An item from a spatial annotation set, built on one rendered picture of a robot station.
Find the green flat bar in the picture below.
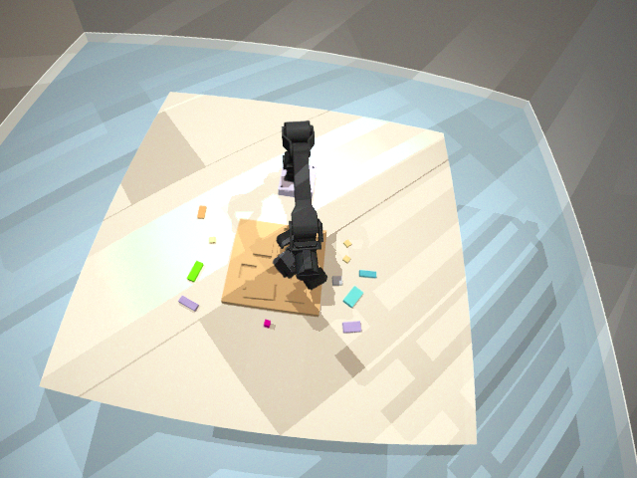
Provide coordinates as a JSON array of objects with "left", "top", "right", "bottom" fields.
[{"left": 187, "top": 261, "right": 204, "bottom": 282}]

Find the teal flat bar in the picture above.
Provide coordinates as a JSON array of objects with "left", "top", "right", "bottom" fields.
[{"left": 359, "top": 270, "right": 376, "bottom": 279}]

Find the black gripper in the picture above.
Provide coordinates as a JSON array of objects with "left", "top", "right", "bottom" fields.
[{"left": 276, "top": 230, "right": 327, "bottom": 290}]

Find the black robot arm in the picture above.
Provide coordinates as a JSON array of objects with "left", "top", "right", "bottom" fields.
[{"left": 272, "top": 120, "right": 323, "bottom": 281}]

